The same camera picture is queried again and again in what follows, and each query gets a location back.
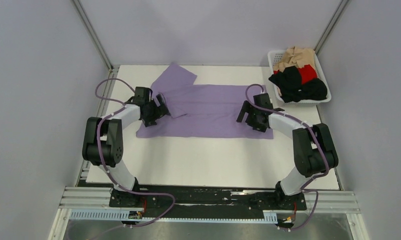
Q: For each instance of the black t shirt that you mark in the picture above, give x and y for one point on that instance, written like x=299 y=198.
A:
x=315 y=90

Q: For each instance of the left aluminium corner post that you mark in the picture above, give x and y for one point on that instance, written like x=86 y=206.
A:
x=92 y=34

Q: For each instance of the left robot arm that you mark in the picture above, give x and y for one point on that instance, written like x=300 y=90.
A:
x=103 y=144

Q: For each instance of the aluminium corner post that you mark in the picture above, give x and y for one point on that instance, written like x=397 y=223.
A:
x=341 y=7
x=92 y=34

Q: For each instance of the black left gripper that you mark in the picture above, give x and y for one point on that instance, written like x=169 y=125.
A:
x=163 y=111

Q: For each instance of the purple t shirt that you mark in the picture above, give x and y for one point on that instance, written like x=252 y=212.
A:
x=204 y=102

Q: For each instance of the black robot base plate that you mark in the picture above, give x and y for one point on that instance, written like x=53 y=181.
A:
x=206 y=202

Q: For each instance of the red t shirt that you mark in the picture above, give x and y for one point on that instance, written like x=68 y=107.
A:
x=293 y=76

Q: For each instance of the beige t shirt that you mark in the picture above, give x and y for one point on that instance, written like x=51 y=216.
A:
x=296 y=56

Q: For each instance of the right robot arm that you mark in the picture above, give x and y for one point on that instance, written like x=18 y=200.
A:
x=314 y=151

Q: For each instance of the right aluminium corner post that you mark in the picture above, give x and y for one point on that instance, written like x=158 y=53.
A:
x=341 y=7

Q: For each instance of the aluminium frame rail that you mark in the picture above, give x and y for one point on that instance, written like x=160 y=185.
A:
x=329 y=201

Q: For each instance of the white plastic laundry basket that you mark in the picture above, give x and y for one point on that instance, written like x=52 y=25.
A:
x=273 y=57

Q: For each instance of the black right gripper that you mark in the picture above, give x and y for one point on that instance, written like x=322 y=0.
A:
x=246 y=108

